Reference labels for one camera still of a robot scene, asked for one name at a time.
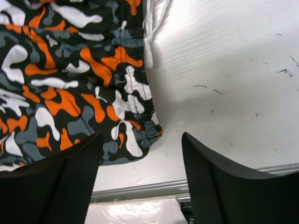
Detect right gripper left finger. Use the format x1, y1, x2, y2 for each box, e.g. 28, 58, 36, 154
0, 133, 103, 224

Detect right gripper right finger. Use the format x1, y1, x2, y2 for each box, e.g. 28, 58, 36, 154
181, 133, 299, 224

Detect orange camouflage shorts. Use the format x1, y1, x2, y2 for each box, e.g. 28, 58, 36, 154
0, 0, 169, 171

